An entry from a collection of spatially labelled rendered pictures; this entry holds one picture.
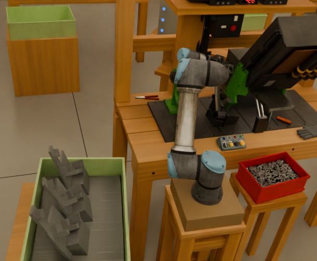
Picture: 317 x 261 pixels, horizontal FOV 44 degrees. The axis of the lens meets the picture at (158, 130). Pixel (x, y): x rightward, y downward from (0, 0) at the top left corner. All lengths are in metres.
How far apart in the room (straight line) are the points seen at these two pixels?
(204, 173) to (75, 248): 0.63
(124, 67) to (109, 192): 0.82
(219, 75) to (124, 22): 0.77
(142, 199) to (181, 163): 0.62
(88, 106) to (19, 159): 0.97
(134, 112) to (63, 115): 1.60
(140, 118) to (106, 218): 0.78
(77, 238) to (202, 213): 0.57
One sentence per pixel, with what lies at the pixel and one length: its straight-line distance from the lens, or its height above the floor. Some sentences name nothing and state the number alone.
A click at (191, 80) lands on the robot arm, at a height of 1.45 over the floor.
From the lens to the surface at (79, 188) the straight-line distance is 1.87.
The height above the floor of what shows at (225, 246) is 0.71.
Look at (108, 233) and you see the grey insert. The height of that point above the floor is 0.85.
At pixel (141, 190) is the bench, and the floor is 0.68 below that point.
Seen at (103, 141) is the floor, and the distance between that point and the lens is 3.63.
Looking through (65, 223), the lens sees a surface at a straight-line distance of 1.72.
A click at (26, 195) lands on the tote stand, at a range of 2.09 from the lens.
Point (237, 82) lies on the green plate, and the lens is 2.33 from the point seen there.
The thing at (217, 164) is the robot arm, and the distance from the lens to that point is 1.74.
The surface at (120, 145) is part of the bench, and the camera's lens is 2.77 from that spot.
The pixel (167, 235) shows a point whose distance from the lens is 2.24.
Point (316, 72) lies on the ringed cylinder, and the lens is 2.29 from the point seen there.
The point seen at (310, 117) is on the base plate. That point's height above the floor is 0.90.
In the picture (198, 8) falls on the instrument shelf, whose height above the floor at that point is 1.54.
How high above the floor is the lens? 2.28
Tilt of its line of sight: 37 degrees down
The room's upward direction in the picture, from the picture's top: 6 degrees clockwise
